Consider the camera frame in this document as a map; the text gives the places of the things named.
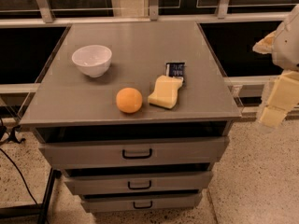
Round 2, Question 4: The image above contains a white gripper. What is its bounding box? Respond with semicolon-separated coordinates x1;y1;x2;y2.
252;5;299;128

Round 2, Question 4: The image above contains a grey drawer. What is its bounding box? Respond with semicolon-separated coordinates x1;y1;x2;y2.
81;192;202;213
65;171;213;195
39;137;229;169

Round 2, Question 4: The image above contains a grey drawer cabinet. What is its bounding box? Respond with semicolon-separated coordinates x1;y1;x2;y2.
21;21;239;201

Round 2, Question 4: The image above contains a dark blue snack packet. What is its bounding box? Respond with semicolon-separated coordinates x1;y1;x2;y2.
165;63;185;81

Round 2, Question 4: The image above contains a yellow sponge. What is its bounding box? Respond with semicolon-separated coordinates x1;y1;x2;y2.
148;76;183;109

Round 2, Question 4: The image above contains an orange fruit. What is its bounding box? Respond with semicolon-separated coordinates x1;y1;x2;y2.
116;88;142;114

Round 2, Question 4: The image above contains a white ceramic bowl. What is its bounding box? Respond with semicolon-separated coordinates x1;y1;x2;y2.
72;45;112;77

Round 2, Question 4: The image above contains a metal window railing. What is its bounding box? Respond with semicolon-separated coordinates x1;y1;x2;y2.
0;0;299;121

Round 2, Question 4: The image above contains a black metal stand leg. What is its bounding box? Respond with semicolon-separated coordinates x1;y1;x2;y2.
0;169;61;224

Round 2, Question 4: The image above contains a black floor cable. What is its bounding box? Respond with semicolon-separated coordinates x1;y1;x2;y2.
0;117;40;207

